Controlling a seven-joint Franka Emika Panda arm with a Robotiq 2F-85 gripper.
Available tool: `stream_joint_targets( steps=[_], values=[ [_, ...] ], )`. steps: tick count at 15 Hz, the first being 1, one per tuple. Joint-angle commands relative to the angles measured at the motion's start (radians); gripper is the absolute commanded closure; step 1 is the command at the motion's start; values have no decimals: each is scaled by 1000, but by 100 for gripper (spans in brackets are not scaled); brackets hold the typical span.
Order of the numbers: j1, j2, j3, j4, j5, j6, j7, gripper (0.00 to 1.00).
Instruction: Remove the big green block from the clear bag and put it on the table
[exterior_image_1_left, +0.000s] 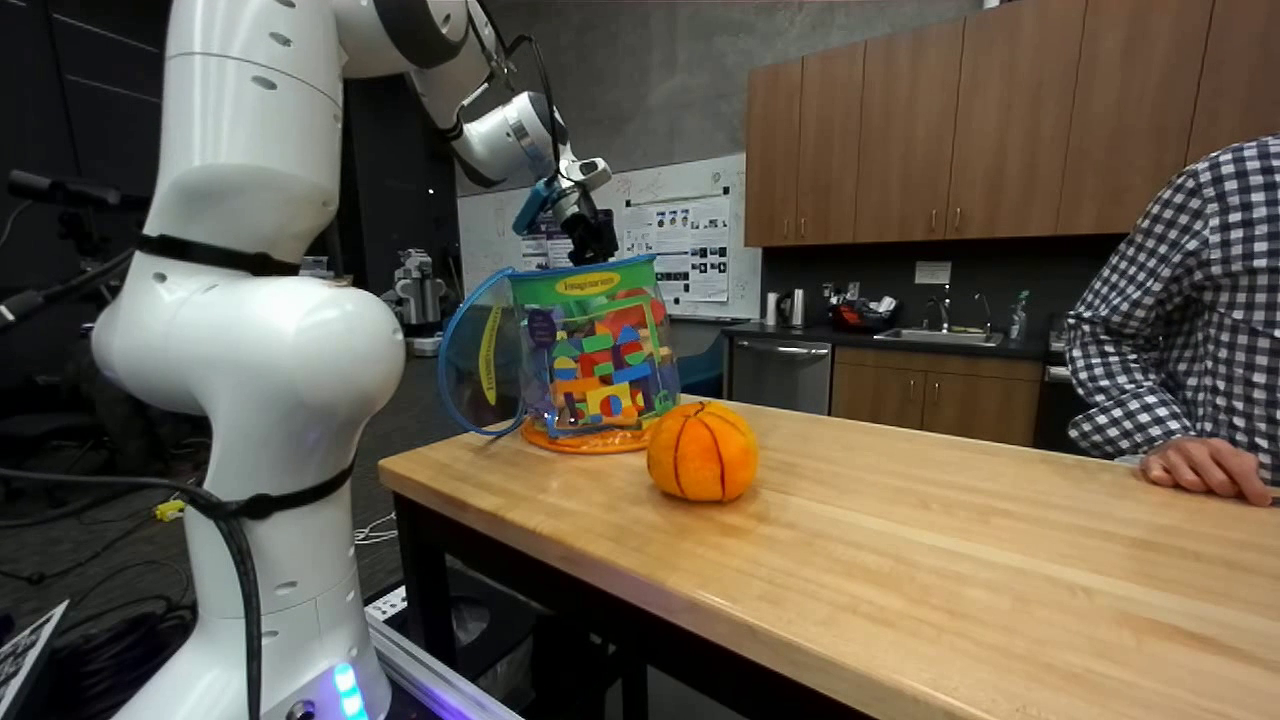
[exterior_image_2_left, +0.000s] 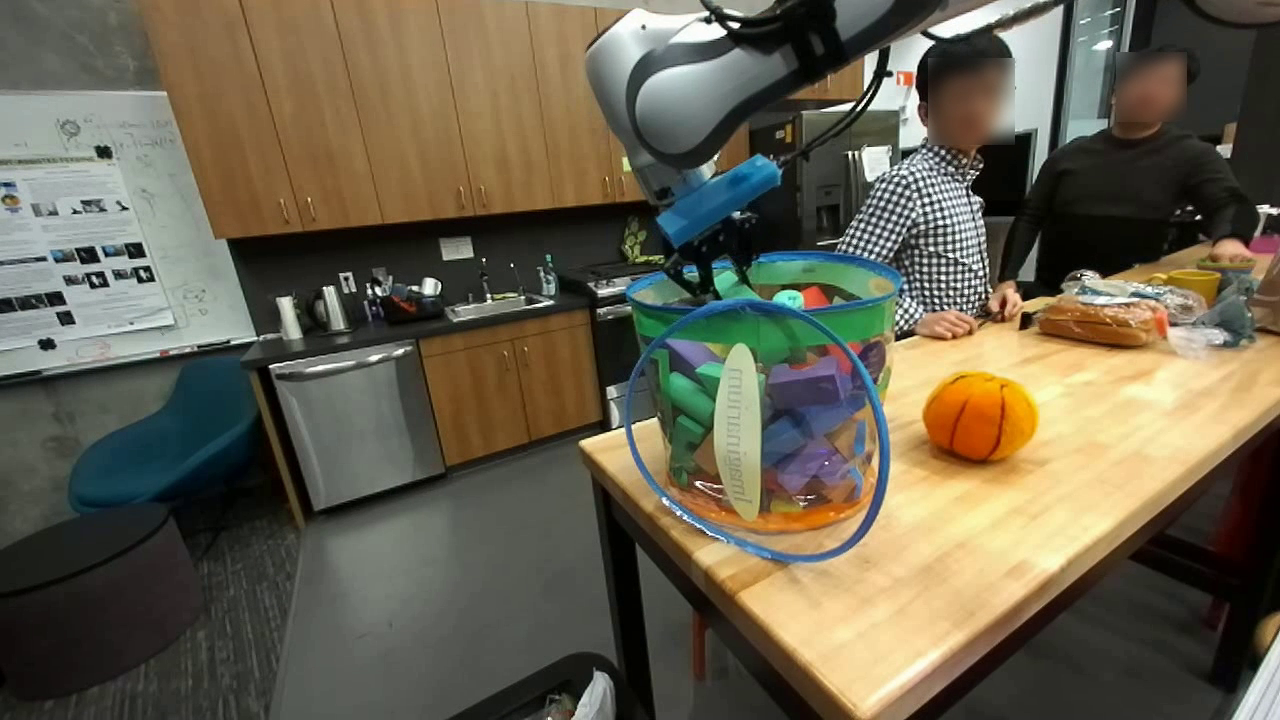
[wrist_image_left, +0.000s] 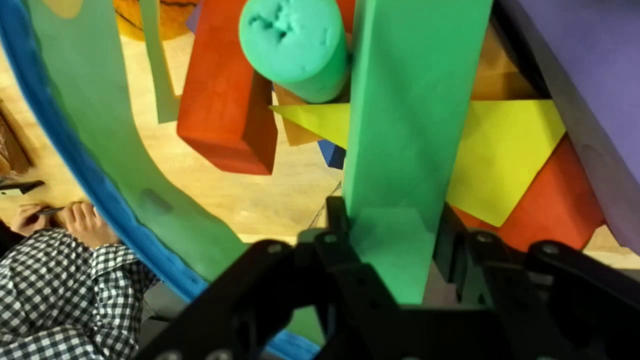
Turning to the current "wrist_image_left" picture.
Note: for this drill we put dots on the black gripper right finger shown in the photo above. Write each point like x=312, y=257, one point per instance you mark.
x=567, y=293

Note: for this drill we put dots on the purple foam block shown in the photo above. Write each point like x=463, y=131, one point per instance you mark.
x=587, y=81

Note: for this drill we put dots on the yellow foam triangle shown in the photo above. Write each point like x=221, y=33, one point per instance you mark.
x=506, y=153

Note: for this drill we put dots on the orange red foam block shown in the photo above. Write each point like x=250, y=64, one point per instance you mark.
x=552, y=206

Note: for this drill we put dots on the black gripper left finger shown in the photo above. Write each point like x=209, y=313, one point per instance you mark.
x=300, y=293

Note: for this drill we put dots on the person's bare hand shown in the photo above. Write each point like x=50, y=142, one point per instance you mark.
x=73, y=221

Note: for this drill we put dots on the small blue foam block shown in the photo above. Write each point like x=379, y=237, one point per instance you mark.
x=332, y=153

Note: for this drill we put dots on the teal foam cylinder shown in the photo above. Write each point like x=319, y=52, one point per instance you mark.
x=297, y=40

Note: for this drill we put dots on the small dark green object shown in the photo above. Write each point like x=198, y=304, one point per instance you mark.
x=413, y=132

